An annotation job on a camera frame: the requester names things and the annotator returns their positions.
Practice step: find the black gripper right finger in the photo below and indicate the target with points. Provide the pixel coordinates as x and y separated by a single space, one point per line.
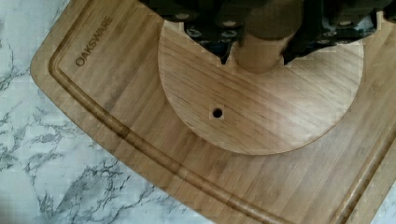
328 23

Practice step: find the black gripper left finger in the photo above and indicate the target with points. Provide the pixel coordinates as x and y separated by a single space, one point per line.
213 24

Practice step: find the round wooden lid with knob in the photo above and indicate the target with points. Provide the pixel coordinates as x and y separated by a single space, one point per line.
255 104

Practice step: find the bamboo cutting board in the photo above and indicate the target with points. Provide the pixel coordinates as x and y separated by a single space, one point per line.
99 65

